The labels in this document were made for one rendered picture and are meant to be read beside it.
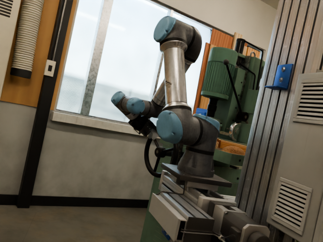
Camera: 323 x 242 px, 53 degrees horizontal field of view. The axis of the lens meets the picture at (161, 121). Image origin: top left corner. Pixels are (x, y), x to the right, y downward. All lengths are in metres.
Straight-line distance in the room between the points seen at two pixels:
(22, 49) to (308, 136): 2.26
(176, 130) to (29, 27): 1.86
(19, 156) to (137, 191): 1.26
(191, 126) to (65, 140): 2.02
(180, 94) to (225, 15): 2.89
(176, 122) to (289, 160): 0.40
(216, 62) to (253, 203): 1.08
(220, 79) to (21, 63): 1.54
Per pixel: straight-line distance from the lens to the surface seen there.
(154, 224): 2.17
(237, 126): 2.11
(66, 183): 3.21
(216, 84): 2.04
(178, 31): 1.37
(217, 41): 3.90
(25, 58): 2.77
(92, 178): 3.29
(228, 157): 1.76
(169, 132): 1.19
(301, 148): 1.01
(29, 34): 2.79
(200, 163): 1.29
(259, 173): 1.21
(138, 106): 1.52
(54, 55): 2.92
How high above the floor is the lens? 1.01
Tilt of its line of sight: 1 degrees down
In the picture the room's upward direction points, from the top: 12 degrees clockwise
